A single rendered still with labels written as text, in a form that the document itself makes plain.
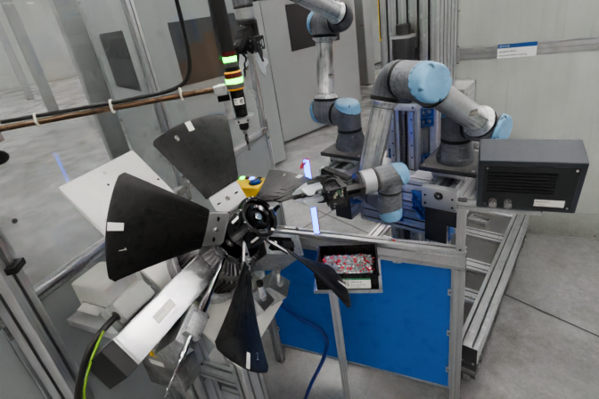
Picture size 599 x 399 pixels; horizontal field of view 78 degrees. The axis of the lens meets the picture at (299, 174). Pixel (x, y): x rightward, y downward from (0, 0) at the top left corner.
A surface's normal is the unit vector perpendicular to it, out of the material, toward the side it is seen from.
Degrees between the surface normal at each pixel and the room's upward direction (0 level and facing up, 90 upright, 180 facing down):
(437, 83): 86
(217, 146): 45
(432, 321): 90
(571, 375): 0
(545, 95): 90
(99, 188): 50
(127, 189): 69
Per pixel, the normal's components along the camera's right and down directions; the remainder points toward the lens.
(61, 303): 0.91, 0.04
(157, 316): 0.61, -0.54
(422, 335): -0.39, 0.44
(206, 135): 0.16, -0.37
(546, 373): -0.15, -0.90
